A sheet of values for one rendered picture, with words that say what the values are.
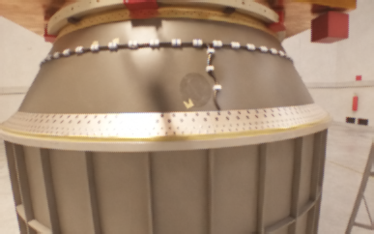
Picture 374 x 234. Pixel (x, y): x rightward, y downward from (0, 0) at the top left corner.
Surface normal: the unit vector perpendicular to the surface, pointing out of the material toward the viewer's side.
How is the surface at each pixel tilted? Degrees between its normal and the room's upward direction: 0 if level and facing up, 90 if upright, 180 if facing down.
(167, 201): 90
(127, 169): 90
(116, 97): 62
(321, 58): 90
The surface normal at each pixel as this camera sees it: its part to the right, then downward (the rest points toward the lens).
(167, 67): 0.04, -0.36
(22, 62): 0.17, 0.11
